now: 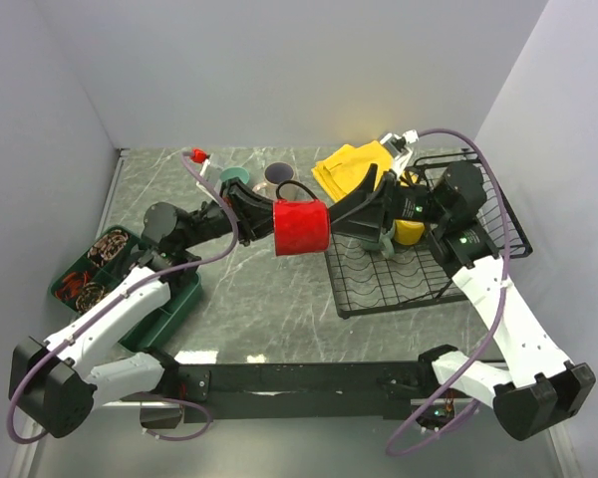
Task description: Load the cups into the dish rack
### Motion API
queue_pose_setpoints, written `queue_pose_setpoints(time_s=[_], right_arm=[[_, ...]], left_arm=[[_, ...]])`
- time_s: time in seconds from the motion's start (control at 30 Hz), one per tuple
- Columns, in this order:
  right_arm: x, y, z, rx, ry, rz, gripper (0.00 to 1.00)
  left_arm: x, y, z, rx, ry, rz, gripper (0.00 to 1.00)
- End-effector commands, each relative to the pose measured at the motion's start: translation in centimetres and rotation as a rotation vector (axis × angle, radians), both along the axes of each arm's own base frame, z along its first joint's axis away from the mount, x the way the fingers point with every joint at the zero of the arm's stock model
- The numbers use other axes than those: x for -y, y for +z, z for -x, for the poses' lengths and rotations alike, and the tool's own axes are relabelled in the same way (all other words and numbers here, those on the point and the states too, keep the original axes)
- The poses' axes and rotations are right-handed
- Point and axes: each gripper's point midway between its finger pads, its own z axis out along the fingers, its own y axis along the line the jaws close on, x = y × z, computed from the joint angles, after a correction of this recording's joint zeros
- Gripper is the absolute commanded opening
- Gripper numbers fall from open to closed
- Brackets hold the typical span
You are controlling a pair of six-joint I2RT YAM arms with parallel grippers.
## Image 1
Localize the pink mug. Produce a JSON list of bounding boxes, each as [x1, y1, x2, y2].
[[253, 162, 299, 201]]

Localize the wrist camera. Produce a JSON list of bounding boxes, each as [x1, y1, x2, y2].
[[190, 148, 226, 192], [379, 129, 419, 175]]

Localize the brown black hair ties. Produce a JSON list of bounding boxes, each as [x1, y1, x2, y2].
[[75, 281, 106, 313]]

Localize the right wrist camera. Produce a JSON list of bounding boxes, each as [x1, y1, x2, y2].
[[379, 129, 419, 175]]

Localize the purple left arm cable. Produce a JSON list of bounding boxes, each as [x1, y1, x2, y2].
[[7, 147, 240, 444]]

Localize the pink black hair ties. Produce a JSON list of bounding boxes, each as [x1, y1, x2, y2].
[[87, 232, 130, 266]]

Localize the yellow cloth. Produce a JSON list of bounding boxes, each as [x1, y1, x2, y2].
[[312, 140, 393, 202]]

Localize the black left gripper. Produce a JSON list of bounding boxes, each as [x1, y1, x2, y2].
[[178, 176, 298, 250]]

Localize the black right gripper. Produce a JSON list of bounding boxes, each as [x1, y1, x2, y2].
[[326, 163, 449, 242]]

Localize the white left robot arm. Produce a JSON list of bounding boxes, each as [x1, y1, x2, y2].
[[7, 179, 274, 444]]

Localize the black front base bar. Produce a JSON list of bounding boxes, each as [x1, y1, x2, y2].
[[119, 361, 479, 430]]

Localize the orange hair ties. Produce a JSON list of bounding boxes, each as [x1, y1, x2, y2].
[[56, 271, 94, 303]]

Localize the yellow mug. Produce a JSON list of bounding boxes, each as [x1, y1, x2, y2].
[[393, 220, 425, 246]]

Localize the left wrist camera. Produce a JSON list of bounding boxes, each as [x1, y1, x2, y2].
[[190, 148, 226, 192]]

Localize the green glazed mug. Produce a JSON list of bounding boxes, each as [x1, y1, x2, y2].
[[360, 225, 396, 259]]

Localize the small teal cup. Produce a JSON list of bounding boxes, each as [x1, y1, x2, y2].
[[220, 166, 250, 186]]

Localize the red mug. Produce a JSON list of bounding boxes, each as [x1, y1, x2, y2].
[[272, 179, 331, 256]]

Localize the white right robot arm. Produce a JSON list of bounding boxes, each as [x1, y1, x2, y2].
[[330, 161, 596, 441]]

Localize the green organizer tray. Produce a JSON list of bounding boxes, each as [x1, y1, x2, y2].
[[49, 225, 202, 353]]

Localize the black wire dish rack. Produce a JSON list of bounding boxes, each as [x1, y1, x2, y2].
[[325, 148, 532, 319]]

